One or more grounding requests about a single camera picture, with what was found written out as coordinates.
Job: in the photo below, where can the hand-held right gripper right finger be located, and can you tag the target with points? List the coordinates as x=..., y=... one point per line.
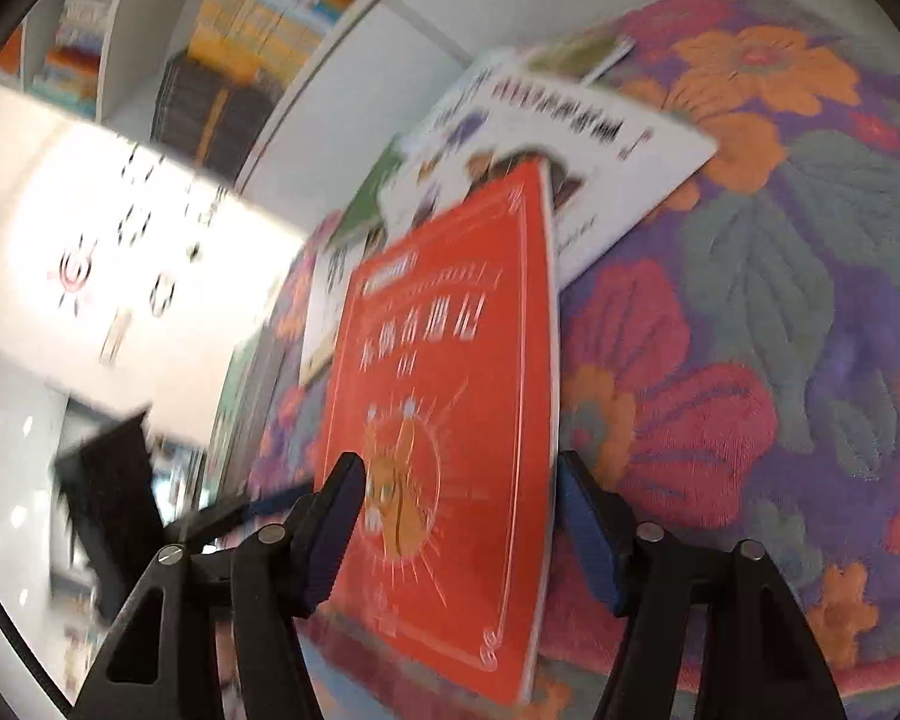
x=592, y=540

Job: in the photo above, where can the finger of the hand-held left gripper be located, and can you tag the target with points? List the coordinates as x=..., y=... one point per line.
x=232, y=514

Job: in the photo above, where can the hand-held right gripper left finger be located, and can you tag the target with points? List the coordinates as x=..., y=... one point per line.
x=330, y=547

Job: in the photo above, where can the red book with sun picture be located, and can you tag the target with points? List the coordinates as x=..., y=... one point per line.
x=435, y=390

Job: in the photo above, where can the green book with cricket picture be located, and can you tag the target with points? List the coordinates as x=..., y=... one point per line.
x=367, y=195

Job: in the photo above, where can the row of dark books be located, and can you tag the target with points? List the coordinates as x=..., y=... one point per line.
x=210, y=120

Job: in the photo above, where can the row of mixed slim books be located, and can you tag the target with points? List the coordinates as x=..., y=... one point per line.
x=75, y=45

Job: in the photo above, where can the row of orange yellow books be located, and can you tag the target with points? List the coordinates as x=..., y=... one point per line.
x=270, y=15

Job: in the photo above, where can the white book with robed figure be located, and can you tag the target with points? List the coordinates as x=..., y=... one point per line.
x=322, y=315

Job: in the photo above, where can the floral blanket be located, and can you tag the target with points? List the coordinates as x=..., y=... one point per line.
x=757, y=315

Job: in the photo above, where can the large white picture book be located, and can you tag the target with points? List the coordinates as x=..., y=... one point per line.
x=615, y=165

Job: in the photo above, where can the white bookshelf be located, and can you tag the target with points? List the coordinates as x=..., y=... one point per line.
x=420, y=7

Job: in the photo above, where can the red sun wall sticker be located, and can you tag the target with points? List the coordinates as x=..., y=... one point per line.
x=71, y=270

